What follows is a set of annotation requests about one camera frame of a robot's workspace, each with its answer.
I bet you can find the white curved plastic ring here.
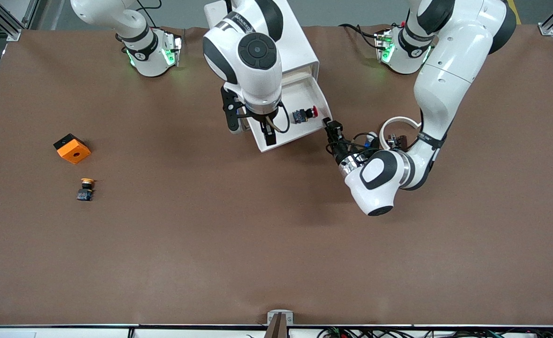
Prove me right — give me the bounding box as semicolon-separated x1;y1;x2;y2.
380;116;422;141

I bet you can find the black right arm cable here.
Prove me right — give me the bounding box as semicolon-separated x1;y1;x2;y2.
237;100;291;135

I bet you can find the white drawer cabinet housing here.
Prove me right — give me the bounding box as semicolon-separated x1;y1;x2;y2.
203;0;320;134

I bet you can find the black base power cable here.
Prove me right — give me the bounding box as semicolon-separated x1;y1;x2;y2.
338;23;385;51

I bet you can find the brown table mat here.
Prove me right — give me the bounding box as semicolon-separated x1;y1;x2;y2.
0;24;553;327

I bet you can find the white cabinet drawer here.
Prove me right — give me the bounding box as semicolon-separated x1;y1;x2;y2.
282;66;313;79
245;77;332;153

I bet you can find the brown post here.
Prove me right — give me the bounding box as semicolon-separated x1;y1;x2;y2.
264;313;288;338

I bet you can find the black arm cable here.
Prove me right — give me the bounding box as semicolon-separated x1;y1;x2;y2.
237;100;291;135
339;132;381;156

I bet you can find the orange and black button box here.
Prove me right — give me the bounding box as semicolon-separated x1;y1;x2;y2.
53;133;92;165

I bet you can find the yellow mushroom push button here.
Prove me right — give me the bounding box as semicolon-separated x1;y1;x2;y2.
76;177;96;202

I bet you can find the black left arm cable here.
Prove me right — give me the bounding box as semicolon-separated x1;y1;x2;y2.
339;132;381;156

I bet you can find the tangled black cable bundle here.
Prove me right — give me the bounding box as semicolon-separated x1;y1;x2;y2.
318;327;553;338

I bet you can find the red mushroom push button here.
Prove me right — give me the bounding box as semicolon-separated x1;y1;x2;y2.
291;106;319;124

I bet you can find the grey metal edge bracket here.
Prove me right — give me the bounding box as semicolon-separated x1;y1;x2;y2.
267;309;294;326

